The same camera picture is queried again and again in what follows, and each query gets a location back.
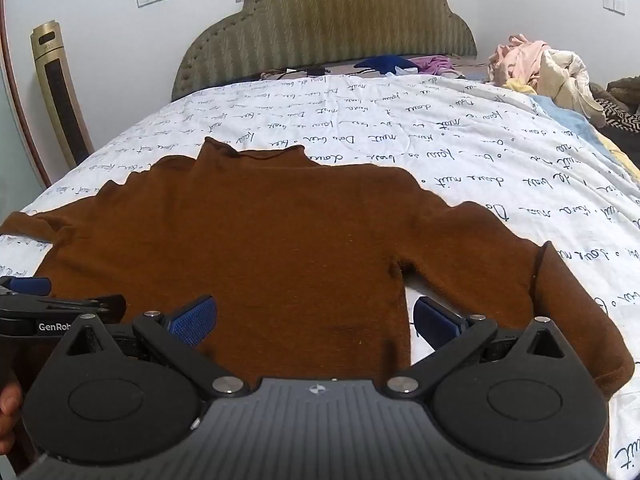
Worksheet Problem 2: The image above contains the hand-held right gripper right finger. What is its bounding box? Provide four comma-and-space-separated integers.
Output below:
385, 296, 572, 399

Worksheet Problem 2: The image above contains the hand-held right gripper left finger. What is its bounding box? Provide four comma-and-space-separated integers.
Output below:
61, 296, 251, 399

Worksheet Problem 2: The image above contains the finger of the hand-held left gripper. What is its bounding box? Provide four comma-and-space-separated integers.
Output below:
0, 276, 53, 297

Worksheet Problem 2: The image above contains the brown knit sweater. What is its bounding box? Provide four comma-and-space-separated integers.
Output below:
0, 137, 635, 472

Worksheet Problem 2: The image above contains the pink clothes pile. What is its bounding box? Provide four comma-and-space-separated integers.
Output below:
487, 34, 552, 92

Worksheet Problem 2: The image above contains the person's left hand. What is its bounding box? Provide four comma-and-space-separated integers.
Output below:
0, 379, 24, 456

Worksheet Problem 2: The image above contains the gold tower air conditioner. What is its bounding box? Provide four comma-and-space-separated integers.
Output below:
30, 21, 96, 168

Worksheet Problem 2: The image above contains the white script printed blanket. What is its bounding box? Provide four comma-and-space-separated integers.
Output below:
0, 72, 640, 480

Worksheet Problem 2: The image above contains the light blue cloth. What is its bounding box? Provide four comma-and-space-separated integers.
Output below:
529, 92, 632, 162

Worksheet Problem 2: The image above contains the pale yellow cloth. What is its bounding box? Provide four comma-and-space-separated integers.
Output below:
502, 79, 540, 97

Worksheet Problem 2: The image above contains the purple cloth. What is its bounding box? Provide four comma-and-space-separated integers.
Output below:
410, 56, 457, 76

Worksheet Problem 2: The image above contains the dark blue cloth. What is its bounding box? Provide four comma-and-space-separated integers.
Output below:
354, 55, 419, 74

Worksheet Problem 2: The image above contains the cream quilted garment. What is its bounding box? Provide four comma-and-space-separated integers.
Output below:
536, 50, 607, 129

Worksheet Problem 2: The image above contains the dark patterned cloth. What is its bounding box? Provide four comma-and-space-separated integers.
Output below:
590, 77, 640, 149

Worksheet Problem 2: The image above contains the olive padded headboard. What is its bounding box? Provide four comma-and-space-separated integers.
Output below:
171, 0, 478, 102

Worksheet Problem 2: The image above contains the brown wooden door frame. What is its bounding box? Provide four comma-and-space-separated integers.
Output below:
0, 22, 54, 192

